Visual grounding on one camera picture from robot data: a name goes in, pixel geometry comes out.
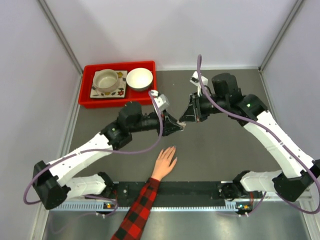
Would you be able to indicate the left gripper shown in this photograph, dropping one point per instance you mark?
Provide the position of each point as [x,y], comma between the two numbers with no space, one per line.
[168,127]

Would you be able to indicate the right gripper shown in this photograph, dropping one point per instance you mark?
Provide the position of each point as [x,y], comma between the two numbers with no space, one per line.
[189,116]

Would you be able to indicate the glitter nail polish bottle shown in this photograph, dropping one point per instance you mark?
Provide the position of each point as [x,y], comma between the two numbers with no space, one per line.
[182,125]

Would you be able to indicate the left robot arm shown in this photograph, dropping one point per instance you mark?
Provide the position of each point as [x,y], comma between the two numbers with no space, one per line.
[56,181]

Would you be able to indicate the red plaid sleeve forearm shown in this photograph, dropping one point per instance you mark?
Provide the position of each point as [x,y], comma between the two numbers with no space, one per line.
[135,220]

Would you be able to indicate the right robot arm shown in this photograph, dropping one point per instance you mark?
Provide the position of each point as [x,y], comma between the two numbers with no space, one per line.
[297,169]

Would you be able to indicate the person's hand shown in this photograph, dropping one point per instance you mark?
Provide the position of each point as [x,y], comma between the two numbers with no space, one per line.
[164,163]

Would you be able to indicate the white ceramic bowl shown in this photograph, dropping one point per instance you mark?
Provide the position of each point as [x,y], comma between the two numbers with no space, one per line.
[139,79]

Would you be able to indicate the floral square plate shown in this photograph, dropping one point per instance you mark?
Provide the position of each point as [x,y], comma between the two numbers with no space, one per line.
[118,93]

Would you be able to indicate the red plastic tray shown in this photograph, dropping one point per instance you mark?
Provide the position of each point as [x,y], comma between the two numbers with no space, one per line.
[129,94]

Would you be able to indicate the beige ceramic bowl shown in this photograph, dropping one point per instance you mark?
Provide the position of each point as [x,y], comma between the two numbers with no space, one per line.
[106,80]

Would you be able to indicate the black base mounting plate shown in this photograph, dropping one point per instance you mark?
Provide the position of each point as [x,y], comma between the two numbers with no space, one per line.
[179,193]

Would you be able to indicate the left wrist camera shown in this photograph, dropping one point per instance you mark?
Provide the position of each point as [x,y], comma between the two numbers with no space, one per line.
[159,100]

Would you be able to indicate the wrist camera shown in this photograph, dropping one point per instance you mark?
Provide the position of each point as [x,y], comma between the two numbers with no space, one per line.
[159,100]
[195,79]

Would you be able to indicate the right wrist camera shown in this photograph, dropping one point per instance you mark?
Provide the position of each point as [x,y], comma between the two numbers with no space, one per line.
[195,79]

